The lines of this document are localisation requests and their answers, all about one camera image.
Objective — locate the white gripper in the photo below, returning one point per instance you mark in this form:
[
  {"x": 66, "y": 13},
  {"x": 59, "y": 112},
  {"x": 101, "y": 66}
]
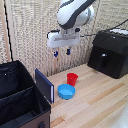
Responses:
[{"x": 63, "y": 40}]

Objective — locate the dark blue book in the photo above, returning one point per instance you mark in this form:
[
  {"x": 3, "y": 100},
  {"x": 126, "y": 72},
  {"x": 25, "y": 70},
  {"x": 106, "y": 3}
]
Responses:
[{"x": 44, "y": 84}]

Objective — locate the woven folding screen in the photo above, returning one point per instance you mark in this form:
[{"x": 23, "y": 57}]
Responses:
[{"x": 40, "y": 36}]

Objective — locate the red plastic cup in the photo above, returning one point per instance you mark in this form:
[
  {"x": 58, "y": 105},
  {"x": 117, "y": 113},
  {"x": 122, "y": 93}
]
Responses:
[{"x": 71, "y": 79}]

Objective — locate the blue plastic bowl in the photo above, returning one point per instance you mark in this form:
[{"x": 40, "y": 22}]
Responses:
[{"x": 66, "y": 91}]

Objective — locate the black paper shredder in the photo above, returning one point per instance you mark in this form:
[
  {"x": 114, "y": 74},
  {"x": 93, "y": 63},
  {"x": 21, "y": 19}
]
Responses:
[{"x": 110, "y": 53}]

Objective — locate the black fabric storage box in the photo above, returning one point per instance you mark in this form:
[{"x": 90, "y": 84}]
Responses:
[{"x": 20, "y": 96}]

